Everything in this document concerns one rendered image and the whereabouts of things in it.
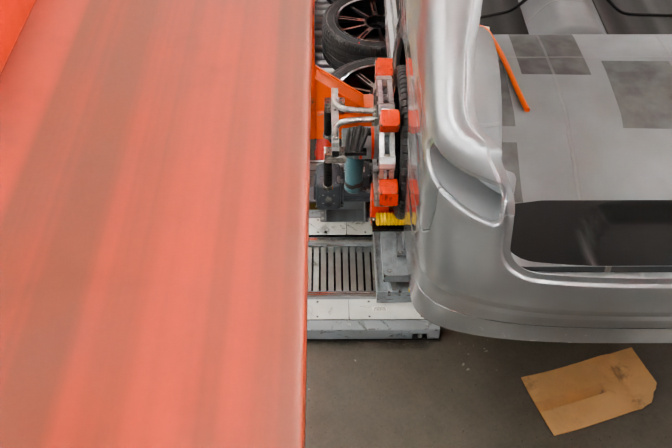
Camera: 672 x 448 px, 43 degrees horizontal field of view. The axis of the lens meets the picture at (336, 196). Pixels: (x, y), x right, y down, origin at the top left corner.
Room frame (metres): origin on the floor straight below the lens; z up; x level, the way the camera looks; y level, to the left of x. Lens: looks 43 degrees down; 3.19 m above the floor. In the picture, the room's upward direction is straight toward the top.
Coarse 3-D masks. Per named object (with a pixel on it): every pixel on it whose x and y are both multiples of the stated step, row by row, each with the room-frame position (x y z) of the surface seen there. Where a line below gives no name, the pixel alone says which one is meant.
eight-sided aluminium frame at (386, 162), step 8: (376, 80) 2.96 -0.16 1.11; (384, 80) 2.95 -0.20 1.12; (376, 88) 3.02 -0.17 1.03; (384, 88) 3.08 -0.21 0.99; (392, 88) 2.89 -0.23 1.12; (392, 96) 2.84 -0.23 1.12; (384, 104) 2.78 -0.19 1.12; (392, 104) 2.78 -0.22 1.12; (392, 136) 2.68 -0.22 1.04; (392, 144) 2.66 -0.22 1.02; (392, 152) 2.64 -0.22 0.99; (376, 160) 3.00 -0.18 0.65; (384, 160) 2.61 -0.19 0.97; (392, 160) 2.61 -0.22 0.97; (376, 168) 2.97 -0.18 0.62; (384, 168) 2.60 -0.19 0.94; (392, 168) 2.60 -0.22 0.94; (376, 176) 2.92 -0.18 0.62; (384, 176) 2.92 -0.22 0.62; (392, 176) 2.60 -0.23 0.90; (376, 184) 2.86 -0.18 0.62; (376, 192) 2.81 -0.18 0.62; (376, 200) 2.64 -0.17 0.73
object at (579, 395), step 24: (600, 360) 2.36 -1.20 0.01; (624, 360) 2.36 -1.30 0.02; (528, 384) 2.23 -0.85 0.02; (552, 384) 2.23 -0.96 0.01; (576, 384) 2.23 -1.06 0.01; (600, 384) 2.23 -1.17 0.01; (624, 384) 2.24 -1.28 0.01; (648, 384) 2.23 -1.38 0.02; (552, 408) 2.11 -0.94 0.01; (576, 408) 2.11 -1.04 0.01; (600, 408) 2.11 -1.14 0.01; (624, 408) 2.11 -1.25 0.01; (552, 432) 1.99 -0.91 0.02
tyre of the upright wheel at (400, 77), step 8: (400, 72) 2.94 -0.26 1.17; (400, 80) 2.88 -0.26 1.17; (400, 88) 2.83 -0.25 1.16; (400, 96) 2.79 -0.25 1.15; (400, 104) 2.77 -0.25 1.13; (400, 112) 2.74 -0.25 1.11; (400, 120) 2.72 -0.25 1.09; (400, 128) 2.71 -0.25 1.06; (400, 136) 2.68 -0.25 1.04; (400, 144) 2.66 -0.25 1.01; (400, 152) 2.64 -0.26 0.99; (400, 160) 2.62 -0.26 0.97; (400, 168) 2.60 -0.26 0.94; (400, 176) 2.58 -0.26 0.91; (400, 184) 2.56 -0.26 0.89; (400, 192) 2.56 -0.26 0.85; (400, 200) 2.56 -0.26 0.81; (400, 208) 2.56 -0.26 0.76; (400, 216) 2.59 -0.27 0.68
